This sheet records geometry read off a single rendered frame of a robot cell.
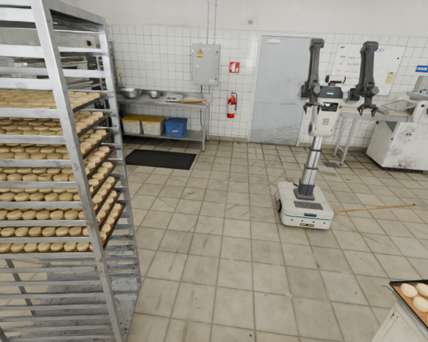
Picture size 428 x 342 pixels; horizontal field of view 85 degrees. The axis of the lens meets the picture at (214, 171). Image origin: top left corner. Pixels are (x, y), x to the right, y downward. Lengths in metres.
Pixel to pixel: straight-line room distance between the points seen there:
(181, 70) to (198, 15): 0.97
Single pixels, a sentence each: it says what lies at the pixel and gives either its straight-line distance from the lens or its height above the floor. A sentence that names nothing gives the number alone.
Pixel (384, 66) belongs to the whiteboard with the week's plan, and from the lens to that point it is 5.49.
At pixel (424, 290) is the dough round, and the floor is 0.92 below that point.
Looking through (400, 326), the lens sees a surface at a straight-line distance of 1.33.
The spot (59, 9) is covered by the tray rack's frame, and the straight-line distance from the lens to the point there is 0.95.
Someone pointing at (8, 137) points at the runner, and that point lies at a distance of 1.06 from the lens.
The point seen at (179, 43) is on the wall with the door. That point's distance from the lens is 5.04.
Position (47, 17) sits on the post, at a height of 1.77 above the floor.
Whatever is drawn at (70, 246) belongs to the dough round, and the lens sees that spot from 1.30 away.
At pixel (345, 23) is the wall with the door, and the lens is 5.20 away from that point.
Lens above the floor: 1.70
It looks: 27 degrees down
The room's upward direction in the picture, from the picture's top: 3 degrees clockwise
